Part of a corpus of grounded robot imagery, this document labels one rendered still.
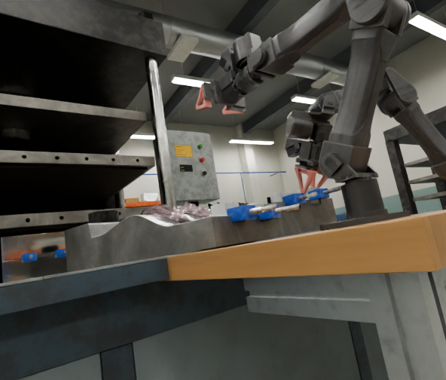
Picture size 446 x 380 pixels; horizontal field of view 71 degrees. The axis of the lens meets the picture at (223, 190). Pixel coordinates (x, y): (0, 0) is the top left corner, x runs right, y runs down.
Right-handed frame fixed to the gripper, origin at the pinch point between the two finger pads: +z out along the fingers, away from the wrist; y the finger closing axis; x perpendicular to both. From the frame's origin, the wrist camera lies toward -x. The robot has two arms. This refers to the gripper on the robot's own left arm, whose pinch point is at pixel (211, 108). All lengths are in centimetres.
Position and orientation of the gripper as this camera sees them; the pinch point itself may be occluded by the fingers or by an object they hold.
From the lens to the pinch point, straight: 95.8
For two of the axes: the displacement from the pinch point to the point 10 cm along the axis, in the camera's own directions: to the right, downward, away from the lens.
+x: 1.8, 9.7, -1.9
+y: -7.9, 0.2, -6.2
